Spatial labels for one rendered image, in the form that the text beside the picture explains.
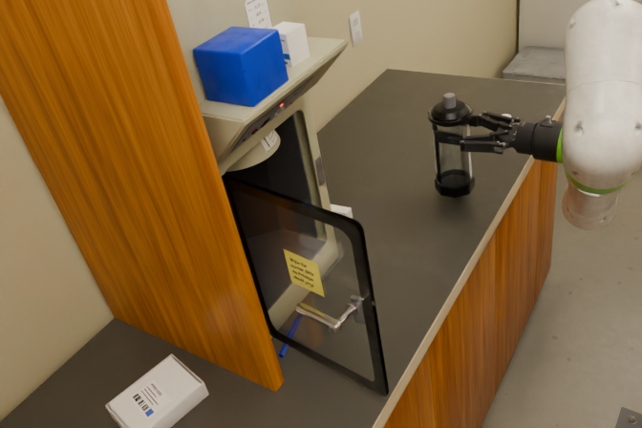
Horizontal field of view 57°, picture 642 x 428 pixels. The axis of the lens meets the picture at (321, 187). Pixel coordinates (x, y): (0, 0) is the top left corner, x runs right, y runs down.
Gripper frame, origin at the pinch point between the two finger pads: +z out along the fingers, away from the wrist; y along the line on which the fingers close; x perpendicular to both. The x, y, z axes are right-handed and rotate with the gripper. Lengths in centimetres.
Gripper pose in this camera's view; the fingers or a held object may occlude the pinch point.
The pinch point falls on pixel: (452, 127)
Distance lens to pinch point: 151.6
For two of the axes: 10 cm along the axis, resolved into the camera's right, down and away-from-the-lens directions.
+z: -8.3, -1.8, 5.3
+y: -5.3, 5.4, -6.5
